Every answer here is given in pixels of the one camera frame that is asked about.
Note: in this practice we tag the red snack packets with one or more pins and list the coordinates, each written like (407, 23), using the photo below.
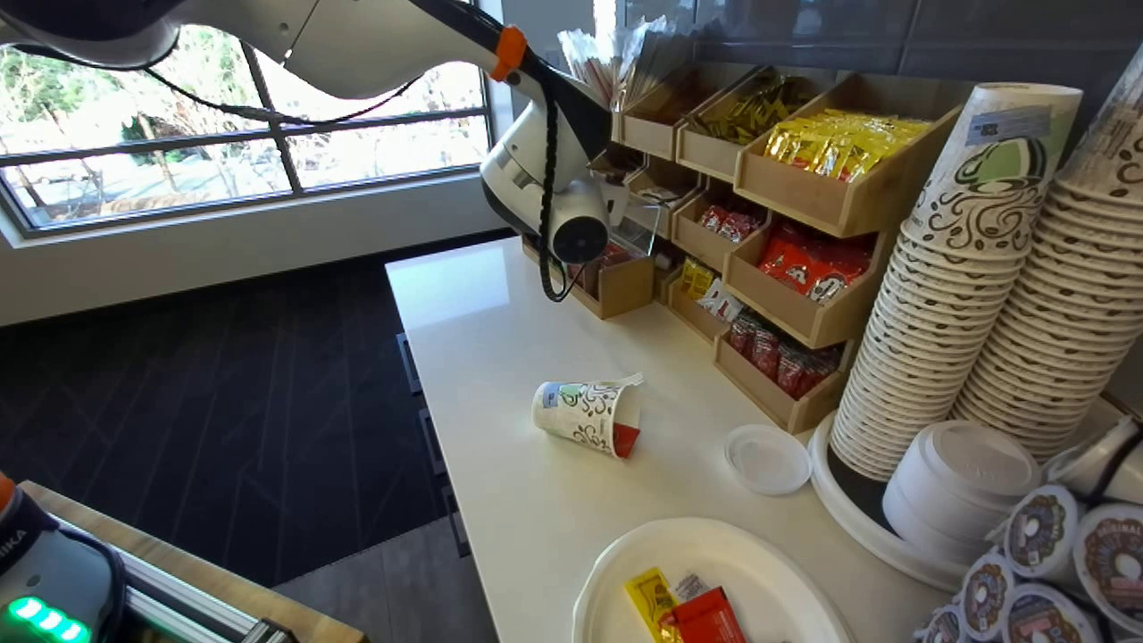
(816, 261)
(732, 218)

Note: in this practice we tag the wooden tiered organizer shelf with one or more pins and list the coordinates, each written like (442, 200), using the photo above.
(809, 209)

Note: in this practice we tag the clear acrylic lid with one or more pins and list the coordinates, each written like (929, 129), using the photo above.
(632, 218)

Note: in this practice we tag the paper cup stack brown swirls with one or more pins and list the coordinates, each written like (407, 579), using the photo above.
(1074, 307)

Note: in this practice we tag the white plate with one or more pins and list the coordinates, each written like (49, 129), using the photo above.
(738, 558)

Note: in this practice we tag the gold foil packets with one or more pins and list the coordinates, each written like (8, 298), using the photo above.
(842, 144)

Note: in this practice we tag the yellow sachets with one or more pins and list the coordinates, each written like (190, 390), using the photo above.
(695, 281)

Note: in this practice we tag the pink red wrapped snacks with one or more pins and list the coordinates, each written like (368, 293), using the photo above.
(782, 354)

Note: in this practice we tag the yellow sauce packet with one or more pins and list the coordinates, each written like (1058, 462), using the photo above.
(652, 603)

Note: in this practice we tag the white round tray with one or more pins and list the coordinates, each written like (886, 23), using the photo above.
(851, 513)

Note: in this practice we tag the printed paper cup red inside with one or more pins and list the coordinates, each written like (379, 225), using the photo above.
(583, 417)

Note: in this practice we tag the wooden tea box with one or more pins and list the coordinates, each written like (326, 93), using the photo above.
(618, 288)

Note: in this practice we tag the red sauce packet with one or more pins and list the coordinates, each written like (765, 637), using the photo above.
(709, 616)

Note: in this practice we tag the yellow green packets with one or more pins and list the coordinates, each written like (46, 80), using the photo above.
(757, 107)

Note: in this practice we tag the flat white plastic lid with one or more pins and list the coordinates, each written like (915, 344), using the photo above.
(771, 459)

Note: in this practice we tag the donut print box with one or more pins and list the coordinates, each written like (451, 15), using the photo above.
(1048, 572)

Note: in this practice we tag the clear plastic bag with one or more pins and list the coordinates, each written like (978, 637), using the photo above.
(596, 66)

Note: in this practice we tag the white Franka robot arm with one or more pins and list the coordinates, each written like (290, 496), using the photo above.
(359, 47)

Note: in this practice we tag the white sachets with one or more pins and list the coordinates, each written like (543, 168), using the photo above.
(724, 302)

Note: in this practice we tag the wooden aluminium robot stand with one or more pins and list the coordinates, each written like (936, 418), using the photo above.
(202, 572)

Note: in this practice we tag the dark framed window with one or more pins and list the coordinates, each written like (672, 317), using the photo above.
(237, 154)

